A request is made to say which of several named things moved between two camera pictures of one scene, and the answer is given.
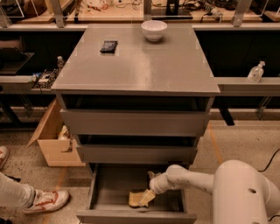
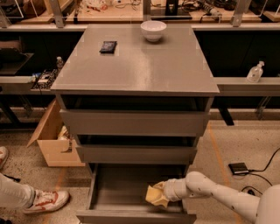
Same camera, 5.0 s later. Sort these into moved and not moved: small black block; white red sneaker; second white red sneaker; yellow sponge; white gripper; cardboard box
Moved: white gripper; yellow sponge
Not moved: white red sneaker; small black block; cardboard box; second white red sneaker
